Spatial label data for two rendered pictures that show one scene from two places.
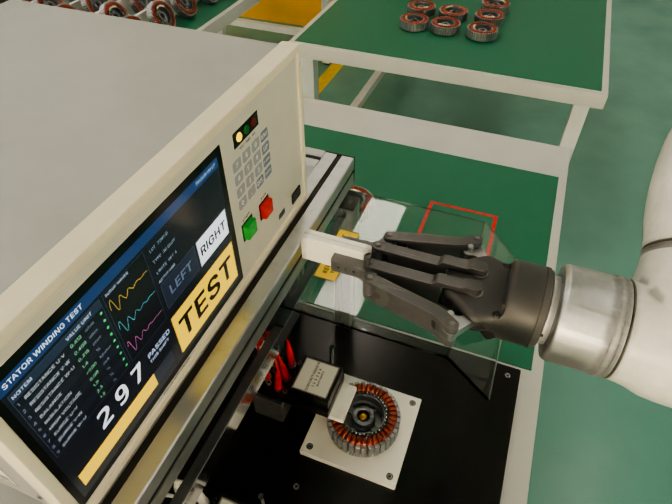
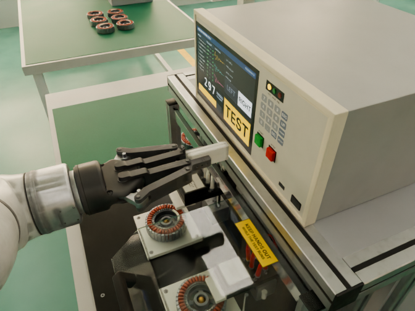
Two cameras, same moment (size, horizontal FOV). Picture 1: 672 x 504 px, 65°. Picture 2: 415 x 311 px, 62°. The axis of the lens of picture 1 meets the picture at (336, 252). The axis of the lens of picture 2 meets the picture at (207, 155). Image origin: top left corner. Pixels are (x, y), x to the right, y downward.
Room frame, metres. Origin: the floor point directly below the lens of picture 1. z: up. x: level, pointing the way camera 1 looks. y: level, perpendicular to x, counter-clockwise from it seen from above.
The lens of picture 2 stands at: (0.68, -0.31, 1.54)
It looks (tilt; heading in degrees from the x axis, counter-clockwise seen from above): 39 degrees down; 135
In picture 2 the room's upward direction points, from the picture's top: straight up
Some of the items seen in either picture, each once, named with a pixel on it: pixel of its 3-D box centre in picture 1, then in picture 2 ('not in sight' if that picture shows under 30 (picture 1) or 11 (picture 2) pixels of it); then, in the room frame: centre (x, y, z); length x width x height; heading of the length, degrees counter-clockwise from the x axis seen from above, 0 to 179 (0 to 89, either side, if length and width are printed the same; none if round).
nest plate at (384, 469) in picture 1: (362, 425); not in sight; (0.40, -0.04, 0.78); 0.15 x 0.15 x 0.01; 69
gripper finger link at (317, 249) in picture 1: (334, 254); (206, 153); (0.37, 0.00, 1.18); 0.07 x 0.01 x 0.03; 69
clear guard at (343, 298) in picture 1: (385, 274); (224, 273); (0.48, -0.07, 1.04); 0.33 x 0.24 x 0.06; 69
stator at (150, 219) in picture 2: not in sight; (166, 222); (0.17, 0.05, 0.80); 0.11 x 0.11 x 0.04
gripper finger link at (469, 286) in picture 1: (419, 285); (152, 165); (0.33, -0.08, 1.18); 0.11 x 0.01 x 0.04; 70
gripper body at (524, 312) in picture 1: (494, 295); (110, 182); (0.32, -0.15, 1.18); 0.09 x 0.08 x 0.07; 69
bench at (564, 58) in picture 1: (468, 60); not in sight; (2.57, -0.67, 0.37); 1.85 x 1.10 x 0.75; 159
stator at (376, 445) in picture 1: (363, 417); not in sight; (0.40, -0.04, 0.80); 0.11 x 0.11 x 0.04
